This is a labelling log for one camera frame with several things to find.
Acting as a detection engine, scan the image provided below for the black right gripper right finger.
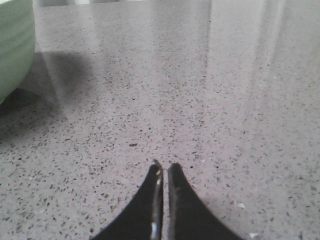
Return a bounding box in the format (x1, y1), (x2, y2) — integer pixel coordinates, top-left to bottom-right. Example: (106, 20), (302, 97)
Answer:
(168, 163), (240, 240)

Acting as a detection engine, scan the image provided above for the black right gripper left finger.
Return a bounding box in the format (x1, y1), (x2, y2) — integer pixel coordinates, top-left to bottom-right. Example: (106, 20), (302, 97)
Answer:
(94, 160), (164, 240)

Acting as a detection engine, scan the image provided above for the green ribbed bowl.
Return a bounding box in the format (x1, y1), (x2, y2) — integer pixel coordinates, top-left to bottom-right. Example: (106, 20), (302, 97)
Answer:
(0, 0), (36, 103)

